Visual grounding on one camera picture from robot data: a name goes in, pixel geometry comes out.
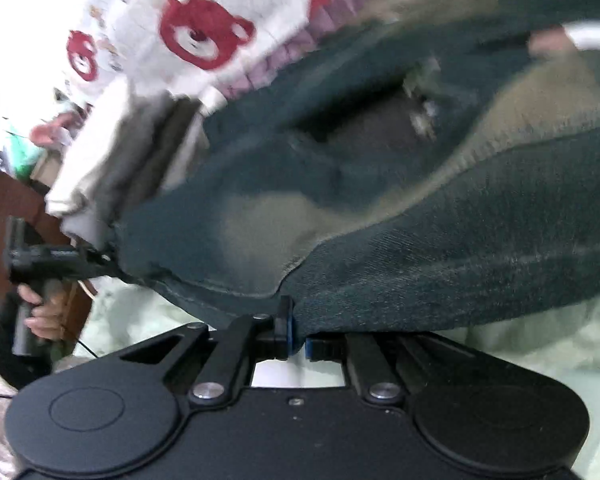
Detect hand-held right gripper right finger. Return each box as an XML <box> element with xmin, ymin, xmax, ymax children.
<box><xmin>305</xmin><ymin>332</ymin><xmax>485</xmax><ymax>406</ymax></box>

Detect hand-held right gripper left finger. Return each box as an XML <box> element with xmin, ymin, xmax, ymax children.
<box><xmin>119</xmin><ymin>295</ymin><xmax>297</xmax><ymax>407</ymax></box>

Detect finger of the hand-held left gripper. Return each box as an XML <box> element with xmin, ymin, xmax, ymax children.
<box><xmin>71</xmin><ymin>248</ymin><xmax>118</xmax><ymax>278</ymax></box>

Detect dark green jeans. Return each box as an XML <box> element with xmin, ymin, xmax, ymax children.
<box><xmin>114</xmin><ymin>0</ymin><xmax>600</xmax><ymax>342</ymax></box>

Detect person's left hand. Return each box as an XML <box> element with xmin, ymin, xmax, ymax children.
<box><xmin>18</xmin><ymin>283</ymin><xmax>71</xmax><ymax>342</ymax></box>

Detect brown wooden cabinet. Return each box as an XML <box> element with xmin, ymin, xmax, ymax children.
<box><xmin>0</xmin><ymin>159</ymin><xmax>97</xmax><ymax>343</ymax></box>

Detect beige box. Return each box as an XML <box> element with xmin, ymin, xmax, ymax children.
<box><xmin>29</xmin><ymin>151</ymin><xmax>64</xmax><ymax>195</ymax></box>

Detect green plastic bag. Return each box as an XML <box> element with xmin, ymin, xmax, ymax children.
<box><xmin>4</xmin><ymin>129</ymin><xmax>37</xmax><ymax>182</ymax></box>

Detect grey rabbit plush toy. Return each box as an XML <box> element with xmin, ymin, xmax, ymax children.
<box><xmin>29</xmin><ymin>111</ymin><xmax>83</xmax><ymax>150</ymax></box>

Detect light green cloth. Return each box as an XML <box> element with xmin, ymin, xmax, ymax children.
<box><xmin>55</xmin><ymin>277</ymin><xmax>600</xmax><ymax>480</ymax></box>

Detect bear printed quilt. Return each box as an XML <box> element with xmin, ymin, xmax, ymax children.
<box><xmin>55</xmin><ymin>0</ymin><xmax>398</xmax><ymax>113</ymax></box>

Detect black cable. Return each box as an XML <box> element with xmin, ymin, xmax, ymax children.
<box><xmin>74</xmin><ymin>336</ymin><xmax>102</xmax><ymax>362</ymax></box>

